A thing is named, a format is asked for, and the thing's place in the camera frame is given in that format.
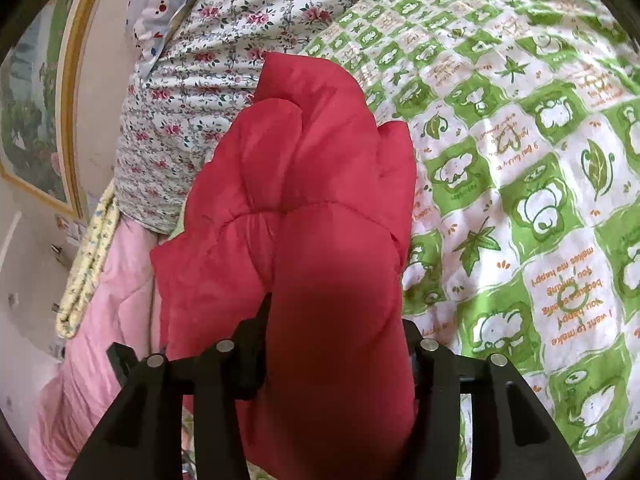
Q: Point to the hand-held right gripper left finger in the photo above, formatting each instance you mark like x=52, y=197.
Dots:
x=250, y=355

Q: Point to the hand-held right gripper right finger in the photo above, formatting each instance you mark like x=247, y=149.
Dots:
x=425, y=360

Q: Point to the red quilted jacket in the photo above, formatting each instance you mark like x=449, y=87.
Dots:
x=320, y=240

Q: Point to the pink blanket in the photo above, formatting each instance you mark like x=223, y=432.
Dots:
x=105, y=320

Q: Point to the yellow floral cloth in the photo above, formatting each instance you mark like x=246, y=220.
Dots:
x=87, y=270

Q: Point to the green printed bedsheet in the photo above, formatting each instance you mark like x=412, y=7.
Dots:
x=525, y=160

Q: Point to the floral quilt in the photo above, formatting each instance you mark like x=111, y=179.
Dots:
x=200, y=85

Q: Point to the blue bear print pillow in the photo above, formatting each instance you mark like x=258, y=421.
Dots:
x=160, y=5

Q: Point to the framed wall picture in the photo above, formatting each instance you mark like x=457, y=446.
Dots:
x=35, y=110

